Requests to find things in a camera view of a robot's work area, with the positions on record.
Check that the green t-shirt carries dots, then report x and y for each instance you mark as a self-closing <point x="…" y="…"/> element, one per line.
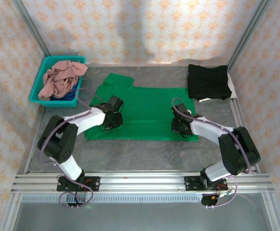
<point x="149" y="113"/>

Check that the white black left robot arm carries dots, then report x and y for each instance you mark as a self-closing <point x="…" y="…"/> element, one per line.
<point x="57" y="142"/>

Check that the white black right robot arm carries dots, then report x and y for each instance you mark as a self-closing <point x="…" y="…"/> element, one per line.
<point x="236" y="151"/>

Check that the blue t-shirt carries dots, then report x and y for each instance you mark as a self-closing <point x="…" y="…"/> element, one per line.
<point x="70" y="95"/>

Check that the black folded t-shirt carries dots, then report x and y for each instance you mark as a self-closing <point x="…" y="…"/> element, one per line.
<point x="207" y="81"/>

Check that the white folded t-shirt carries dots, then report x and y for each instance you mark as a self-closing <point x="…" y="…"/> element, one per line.
<point x="231" y="89"/>

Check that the pink t-shirt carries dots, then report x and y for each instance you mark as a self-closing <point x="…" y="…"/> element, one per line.
<point x="57" y="79"/>

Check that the teal plastic basket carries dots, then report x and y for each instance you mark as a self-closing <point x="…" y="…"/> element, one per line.
<point x="38" y="96"/>

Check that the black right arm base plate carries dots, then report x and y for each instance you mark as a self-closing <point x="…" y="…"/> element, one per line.
<point x="191" y="184"/>

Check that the aluminium table side rail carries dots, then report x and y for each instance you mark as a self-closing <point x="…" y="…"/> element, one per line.
<point x="241" y="115"/>
<point x="35" y="139"/>

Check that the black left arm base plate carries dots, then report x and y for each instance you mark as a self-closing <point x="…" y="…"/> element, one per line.
<point x="94" y="184"/>

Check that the aluminium mounting rail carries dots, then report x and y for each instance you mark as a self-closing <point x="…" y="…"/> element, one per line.
<point x="142" y="183"/>

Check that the aluminium frame post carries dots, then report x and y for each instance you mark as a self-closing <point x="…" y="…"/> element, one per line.
<point x="248" y="33"/>
<point x="31" y="26"/>

